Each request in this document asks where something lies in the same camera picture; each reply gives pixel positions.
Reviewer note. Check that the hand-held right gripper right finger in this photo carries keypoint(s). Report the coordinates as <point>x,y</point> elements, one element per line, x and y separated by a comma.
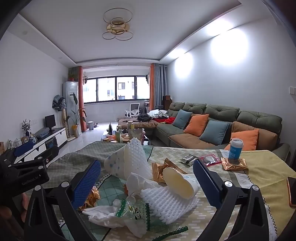
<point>205,183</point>

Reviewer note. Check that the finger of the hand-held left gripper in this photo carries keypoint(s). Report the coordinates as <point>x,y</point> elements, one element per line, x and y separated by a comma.
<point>23,148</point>

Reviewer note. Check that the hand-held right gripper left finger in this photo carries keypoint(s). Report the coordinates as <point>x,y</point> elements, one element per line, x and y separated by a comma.
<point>85,183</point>

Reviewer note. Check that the large gold foil wrapper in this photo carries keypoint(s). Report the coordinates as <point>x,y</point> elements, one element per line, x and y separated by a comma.
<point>159,172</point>

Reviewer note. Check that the white tissue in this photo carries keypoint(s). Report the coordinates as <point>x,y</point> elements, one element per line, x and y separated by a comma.
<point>138,182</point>
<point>101,215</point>

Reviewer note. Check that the green printed clear plastic bag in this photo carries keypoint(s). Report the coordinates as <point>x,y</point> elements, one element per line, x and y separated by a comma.
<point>136,213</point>

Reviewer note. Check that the white ceramic jar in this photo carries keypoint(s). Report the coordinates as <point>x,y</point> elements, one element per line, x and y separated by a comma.
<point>17,142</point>

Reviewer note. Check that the blue and white ceramic pot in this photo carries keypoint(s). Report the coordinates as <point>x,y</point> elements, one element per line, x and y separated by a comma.
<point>33,138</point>

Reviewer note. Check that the dark vase with leafy branch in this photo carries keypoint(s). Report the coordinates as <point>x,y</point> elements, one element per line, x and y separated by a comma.
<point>27,133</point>

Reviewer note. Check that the small gold foil wrapper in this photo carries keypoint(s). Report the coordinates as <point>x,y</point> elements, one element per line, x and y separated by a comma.
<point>93,197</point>

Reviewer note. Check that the red-edged clear plastic bag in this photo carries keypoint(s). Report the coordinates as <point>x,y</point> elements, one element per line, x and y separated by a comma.
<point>208,160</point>

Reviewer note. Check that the teal checked table mat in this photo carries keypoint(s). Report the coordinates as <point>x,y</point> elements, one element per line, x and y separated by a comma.
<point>108,185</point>

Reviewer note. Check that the folded blue cloth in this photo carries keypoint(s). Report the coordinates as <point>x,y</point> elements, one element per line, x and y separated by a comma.
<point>41,133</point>

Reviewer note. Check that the grey-green quilted blanket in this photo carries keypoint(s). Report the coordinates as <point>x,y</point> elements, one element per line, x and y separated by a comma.
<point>76,160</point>

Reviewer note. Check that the plain white paper cup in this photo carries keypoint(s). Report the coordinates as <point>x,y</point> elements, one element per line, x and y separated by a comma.
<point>178,183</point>

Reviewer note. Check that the dark snack packet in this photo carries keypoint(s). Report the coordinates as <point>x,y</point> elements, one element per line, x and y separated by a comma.
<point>188,160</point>

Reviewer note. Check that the blue dotted paper cup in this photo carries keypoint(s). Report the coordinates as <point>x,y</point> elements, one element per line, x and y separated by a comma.
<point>113,162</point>

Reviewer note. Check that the black monitor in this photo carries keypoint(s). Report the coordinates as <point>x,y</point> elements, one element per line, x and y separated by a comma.
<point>49,121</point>

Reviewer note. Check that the white and black tv stand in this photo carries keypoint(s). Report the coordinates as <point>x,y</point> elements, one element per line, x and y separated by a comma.
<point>60,136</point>

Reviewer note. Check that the blue cup with white lid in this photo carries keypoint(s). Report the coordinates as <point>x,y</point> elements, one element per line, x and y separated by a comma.
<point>234,151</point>

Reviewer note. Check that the white foam fruit net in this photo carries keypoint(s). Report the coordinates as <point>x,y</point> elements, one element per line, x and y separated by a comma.
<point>161,204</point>
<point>136,160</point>

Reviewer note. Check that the large blue cushion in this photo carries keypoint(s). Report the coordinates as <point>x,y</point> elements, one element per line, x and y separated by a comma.
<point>214,133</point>

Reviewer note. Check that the yellow floor vase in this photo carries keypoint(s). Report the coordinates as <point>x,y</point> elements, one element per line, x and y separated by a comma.
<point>75,130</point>

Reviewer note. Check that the yellow-green patterned tablecloth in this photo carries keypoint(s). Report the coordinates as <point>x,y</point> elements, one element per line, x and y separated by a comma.
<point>261,176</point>

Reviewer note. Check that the small white pedal bin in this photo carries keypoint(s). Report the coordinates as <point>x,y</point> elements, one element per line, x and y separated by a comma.
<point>90,126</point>

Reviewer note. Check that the hanging blue patterned cloth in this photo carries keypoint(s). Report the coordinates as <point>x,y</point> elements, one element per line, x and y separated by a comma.
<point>58,103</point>

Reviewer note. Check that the orange cushion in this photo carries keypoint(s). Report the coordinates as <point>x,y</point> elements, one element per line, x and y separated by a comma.
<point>247,139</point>
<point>196,125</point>

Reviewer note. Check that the green torn plastic strip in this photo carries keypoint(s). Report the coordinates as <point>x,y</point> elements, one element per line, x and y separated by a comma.
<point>172,234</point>

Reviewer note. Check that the small blue cushion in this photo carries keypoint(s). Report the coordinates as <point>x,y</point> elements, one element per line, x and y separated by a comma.
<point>181,119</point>

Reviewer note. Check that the tall leafy floor plant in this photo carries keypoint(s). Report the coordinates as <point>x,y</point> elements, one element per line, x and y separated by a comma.
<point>74,98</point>

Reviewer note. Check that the white standing air conditioner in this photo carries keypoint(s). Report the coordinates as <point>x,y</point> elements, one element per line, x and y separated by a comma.
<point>69,92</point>

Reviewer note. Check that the dark glass coffee table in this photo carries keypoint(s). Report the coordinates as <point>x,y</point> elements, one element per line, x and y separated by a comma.
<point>148,139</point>

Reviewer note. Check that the glass jar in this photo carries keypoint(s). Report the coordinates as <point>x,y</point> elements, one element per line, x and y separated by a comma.
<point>130,125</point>

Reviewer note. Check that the green sectional sofa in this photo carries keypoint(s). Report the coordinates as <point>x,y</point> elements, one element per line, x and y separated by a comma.
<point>222,111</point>

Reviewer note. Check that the orange curtain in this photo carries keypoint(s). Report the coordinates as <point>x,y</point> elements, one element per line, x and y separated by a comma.
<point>152,88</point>
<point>80,97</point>

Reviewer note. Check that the white cloth pile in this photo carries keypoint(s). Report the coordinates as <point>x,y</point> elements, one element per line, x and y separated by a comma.
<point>157,113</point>

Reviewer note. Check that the phone in orange case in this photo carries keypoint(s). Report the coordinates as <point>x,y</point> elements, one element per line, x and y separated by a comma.
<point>291,192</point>

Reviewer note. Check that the black bag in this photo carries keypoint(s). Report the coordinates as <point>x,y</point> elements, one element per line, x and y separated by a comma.
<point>143,117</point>

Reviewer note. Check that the potted plant with red pot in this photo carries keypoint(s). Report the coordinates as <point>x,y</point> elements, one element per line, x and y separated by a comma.
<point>72,76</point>

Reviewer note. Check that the white office chair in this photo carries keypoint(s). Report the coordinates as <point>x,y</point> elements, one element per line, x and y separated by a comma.
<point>134,107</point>

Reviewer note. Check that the brown wooden cabinet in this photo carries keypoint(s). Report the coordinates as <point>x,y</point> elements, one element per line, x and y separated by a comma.
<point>166,102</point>

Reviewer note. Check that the grey curtain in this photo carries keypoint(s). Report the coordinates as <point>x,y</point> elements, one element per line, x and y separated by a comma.
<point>74,70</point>
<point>160,88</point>

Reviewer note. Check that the black-framed window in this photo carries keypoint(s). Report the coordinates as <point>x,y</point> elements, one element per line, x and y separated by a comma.
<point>106,89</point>

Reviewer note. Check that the gold picture frame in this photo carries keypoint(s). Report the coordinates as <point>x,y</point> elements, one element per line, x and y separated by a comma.
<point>25,140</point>

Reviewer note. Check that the white wall switch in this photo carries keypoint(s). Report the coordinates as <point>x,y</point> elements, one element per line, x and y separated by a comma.
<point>292,90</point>

